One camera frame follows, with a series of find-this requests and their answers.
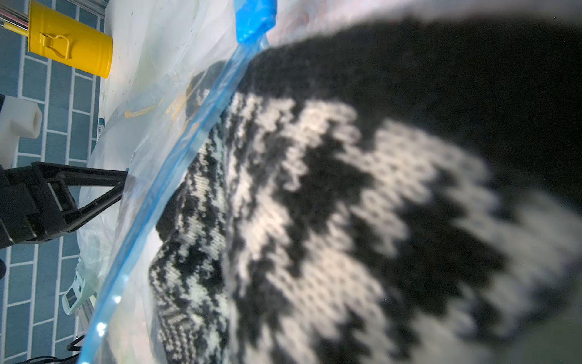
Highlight light green calculator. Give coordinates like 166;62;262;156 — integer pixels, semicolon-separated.
62;271;95;315

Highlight pencils in cup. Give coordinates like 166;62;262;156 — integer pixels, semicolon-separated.
0;5;30;38

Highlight blue bag zipper clip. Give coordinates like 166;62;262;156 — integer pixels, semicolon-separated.
233;0;277;44

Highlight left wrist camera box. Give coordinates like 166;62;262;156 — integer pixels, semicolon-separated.
0;94;42;169

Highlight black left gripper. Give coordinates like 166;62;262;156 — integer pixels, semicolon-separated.
1;162;127;248

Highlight yellow pencil cup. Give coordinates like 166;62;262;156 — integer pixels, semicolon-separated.
27;1;114;78

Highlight clear plastic vacuum bag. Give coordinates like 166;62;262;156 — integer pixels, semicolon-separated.
74;0;319;364

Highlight houndstooth black white scarf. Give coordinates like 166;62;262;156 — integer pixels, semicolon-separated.
149;17;581;363

